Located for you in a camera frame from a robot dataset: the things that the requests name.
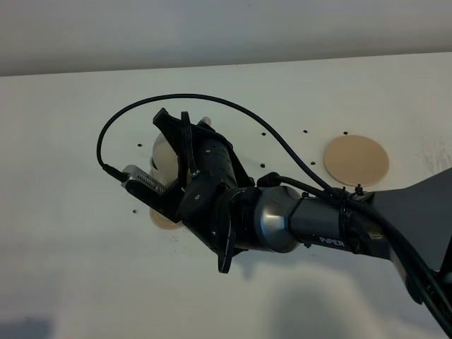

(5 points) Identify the beige near cup saucer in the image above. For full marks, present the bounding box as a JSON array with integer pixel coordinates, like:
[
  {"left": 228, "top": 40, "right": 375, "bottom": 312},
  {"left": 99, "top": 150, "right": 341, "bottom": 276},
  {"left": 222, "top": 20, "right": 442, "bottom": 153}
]
[{"left": 150, "top": 208, "right": 184, "bottom": 230}]

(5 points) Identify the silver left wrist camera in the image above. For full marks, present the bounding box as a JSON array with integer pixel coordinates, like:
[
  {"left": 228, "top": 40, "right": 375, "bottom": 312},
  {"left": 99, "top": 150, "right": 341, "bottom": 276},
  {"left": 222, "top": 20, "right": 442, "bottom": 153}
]
[{"left": 121, "top": 165, "right": 179, "bottom": 223}]

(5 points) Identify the beige ceramic teapot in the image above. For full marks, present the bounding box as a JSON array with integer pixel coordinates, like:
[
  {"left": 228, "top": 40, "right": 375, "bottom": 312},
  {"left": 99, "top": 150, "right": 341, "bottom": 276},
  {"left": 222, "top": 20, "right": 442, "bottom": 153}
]
[{"left": 150, "top": 117, "right": 213, "bottom": 184}]

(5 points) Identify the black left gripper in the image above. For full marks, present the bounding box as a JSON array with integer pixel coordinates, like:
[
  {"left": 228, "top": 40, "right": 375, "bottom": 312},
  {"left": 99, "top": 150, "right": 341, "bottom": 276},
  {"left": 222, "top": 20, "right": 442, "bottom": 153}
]
[{"left": 153, "top": 108, "right": 261, "bottom": 256}]

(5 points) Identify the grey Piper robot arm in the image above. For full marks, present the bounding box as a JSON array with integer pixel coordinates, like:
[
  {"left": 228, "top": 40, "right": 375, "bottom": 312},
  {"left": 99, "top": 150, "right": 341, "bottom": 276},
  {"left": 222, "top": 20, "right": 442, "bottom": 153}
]
[{"left": 153, "top": 109, "right": 451, "bottom": 311}]

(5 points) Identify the beige round teapot saucer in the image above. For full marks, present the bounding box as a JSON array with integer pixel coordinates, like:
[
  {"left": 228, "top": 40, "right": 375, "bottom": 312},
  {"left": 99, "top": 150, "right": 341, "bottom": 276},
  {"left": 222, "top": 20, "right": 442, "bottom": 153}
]
[{"left": 323, "top": 135, "right": 390, "bottom": 187}]

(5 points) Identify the black cable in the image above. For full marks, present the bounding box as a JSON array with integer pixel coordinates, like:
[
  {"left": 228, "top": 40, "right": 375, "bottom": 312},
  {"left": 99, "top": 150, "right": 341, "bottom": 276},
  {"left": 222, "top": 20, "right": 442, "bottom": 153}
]
[{"left": 96, "top": 93, "right": 452, "bottom": 333}]

